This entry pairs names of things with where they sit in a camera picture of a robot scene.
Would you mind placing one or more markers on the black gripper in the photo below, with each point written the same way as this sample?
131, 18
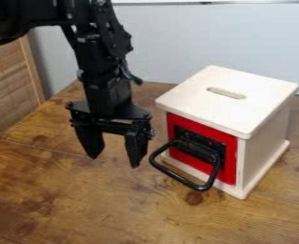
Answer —
109, 111

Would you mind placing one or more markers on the red drawer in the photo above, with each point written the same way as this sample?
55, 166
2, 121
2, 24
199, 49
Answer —
201, 143

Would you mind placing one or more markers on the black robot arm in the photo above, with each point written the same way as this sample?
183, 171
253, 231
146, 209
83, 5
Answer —
101, 43

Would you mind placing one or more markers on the wooden slatted panel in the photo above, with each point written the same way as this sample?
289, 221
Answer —
20, 84

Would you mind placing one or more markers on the light wooden box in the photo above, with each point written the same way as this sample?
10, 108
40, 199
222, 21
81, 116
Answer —
243, 104

